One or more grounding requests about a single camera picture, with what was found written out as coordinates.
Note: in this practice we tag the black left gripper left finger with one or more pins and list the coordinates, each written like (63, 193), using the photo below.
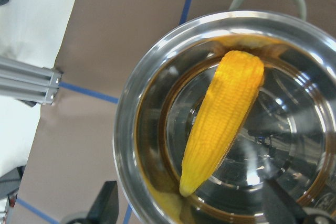
(105, 208)

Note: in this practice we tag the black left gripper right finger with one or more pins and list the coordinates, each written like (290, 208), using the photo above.
(280, 207)

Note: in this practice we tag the pale green cooking pot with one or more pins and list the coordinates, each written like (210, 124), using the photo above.
(288, 136)

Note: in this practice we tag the yellow corn cob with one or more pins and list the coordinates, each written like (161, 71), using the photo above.
(232, 91)

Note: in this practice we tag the aluminium frame post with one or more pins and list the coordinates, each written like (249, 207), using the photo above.
(29, 83)

